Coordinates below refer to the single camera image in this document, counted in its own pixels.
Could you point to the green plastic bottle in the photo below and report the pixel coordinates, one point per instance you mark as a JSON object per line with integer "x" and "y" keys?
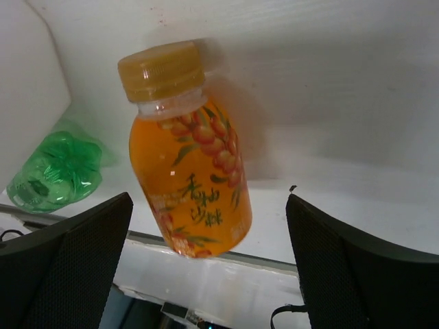
{"x": 64, "y": 169}

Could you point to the white plastic bin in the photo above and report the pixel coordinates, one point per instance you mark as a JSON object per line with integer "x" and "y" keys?
{"x": 34, "y": 92}

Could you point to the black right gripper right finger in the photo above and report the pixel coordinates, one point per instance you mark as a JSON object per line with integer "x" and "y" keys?
{"x": 351, "y": 279}

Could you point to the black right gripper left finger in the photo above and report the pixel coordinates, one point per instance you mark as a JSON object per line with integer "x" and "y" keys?
{"x": 60, "y": 276}

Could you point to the orange juice bottle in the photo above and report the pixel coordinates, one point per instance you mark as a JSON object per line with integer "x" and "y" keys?
{"x": 185, "y": 152}

